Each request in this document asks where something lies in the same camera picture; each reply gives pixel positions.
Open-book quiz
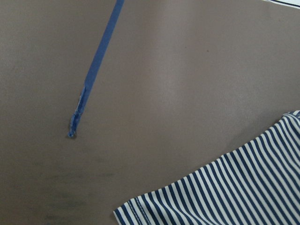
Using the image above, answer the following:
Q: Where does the blue white striped polo shirt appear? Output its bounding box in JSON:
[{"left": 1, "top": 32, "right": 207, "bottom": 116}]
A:
[{"left": 113, "top": 111, "right": 300, "bottom": 225}]

